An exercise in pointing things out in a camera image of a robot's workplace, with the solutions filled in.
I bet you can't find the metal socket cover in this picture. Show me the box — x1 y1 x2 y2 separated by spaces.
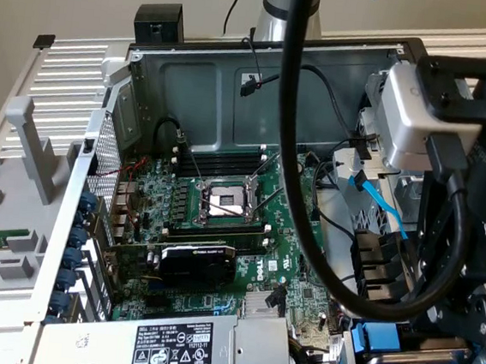
248 148 284 195

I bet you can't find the black graphics card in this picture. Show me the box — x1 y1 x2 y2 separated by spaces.
102 231 241 294

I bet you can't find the thick black camera cable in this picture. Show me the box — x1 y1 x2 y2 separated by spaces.
255 0 486 330

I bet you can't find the grey parts rack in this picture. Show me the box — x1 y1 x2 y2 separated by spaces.
0 93 92 317

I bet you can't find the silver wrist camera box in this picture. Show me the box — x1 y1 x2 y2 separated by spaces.
371 61 486 178

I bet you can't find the CPU socket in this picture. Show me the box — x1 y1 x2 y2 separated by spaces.
193 174 268 233

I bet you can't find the black table end cap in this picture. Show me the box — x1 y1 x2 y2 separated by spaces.
32 32 57 51

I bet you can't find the black angled-plug wire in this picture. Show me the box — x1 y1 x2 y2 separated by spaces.
262 283 289 319

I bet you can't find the silver chipset heatsink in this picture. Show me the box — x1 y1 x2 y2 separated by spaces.
241 289 289 323

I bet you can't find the thin locking lever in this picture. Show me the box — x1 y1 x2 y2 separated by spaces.
172 128 209 184

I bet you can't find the red-black wire with clip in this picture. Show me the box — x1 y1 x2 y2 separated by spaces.
237 38 268 90

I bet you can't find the green motherboard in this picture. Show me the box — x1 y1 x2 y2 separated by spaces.
101 132 361 360

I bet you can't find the thin black wall cable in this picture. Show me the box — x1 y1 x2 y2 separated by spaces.
222 0 249 37

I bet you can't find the thin red wire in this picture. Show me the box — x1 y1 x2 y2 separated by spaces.
96 152 147 182

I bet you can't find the black plastic shroud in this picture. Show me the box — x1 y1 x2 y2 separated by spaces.
345 226 420 307

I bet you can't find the blue flat SATA wire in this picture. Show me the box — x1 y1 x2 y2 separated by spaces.
343 170 415 240

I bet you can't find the black box bracket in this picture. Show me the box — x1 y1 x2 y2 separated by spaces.
132 0 188 48

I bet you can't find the black wire with plug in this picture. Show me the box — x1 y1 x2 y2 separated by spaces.
235 58 369 143

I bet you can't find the silver power supply unit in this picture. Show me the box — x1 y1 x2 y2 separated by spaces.
35 294 299 364

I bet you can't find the open PC case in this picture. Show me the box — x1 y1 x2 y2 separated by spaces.
18 2 486 364

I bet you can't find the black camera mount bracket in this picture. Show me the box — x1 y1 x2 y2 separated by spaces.
410 47 486 127

